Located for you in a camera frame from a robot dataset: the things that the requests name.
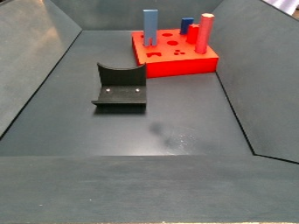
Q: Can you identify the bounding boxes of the light blue notched block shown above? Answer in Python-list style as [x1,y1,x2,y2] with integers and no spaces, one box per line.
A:
[144,10,158,46]

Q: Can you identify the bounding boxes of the red star peg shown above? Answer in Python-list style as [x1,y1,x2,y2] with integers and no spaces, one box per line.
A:
[186,24,200,44]

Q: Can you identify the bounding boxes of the dark blue rounded block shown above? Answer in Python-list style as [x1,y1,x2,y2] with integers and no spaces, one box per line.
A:
[180,17,194,35]

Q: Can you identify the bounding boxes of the red shape sorter board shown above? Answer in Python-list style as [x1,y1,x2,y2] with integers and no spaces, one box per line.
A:
[132,29,219,78]

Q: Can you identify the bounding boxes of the red cylinder peg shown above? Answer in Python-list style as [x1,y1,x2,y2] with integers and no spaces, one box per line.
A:
[195,13,215,54]

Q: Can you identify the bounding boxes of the black curved fixture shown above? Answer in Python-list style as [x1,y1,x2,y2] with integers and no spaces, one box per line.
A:
[92,63,147,105]

